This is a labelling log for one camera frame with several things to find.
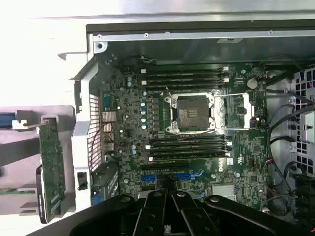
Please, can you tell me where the hard disk with blue carrier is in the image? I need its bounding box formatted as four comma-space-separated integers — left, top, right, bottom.
0, 112, 17, 131

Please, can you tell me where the open black PC case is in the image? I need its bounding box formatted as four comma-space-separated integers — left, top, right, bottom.
58, 18, 315, 236

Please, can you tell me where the green RAM stick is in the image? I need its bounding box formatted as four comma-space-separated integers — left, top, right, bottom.
0, 188, 36, 195

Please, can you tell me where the blue expansion slot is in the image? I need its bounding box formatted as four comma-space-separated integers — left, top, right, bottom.
141, 173, 199, 182

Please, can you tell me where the thin red wire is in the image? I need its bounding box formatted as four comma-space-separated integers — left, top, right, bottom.
88, 122, 114, 171

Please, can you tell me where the CPU socket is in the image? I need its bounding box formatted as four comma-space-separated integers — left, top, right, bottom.
164, 94, 216, 135

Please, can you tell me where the green motherboard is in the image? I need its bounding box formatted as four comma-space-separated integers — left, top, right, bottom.
99, 62, 269, 212

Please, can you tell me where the black looped wire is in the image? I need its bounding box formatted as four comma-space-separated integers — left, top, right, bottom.
267, 104, 296, 173

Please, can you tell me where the grey parts rack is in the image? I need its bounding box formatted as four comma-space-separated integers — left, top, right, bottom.
0, 105, 76, 218

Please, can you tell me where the silver chipset heatsink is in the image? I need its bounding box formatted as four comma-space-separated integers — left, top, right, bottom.
212, 184, 236, 200

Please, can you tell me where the black power connector bundle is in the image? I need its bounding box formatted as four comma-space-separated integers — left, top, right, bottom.
294, 173, 315, 217

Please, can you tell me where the perforated metal disk cage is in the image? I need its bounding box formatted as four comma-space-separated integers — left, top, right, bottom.
290, 68, 315, 177

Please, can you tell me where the metal socket cover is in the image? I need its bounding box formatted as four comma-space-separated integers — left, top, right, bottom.
214, 93, 254, 130

